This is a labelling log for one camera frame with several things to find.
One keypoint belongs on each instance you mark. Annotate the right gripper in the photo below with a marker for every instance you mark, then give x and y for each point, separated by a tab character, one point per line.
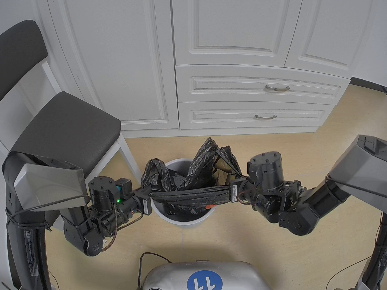
243	192

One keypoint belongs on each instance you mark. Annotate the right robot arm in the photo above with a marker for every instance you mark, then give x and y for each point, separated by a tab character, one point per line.
356	168

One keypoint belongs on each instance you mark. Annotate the black plastic bag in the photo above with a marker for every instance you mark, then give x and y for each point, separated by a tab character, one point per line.
187	196

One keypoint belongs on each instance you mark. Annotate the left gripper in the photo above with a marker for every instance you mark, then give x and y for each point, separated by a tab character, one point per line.
133	207

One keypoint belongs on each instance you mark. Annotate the white trash bin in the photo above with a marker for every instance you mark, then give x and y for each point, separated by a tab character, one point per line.
181	220

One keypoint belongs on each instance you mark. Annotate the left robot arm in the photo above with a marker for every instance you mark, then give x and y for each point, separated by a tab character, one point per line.
45	186

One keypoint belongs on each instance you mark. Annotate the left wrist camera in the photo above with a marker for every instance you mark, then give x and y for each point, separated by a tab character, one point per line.
124	187

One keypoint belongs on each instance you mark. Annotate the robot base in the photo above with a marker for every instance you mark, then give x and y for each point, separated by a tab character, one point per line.
169	278

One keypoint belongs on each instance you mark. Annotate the white chair grey cushions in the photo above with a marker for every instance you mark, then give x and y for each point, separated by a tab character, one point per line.
66	125

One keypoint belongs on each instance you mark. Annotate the white wardrobe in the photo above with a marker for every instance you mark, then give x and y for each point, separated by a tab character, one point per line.
242	26

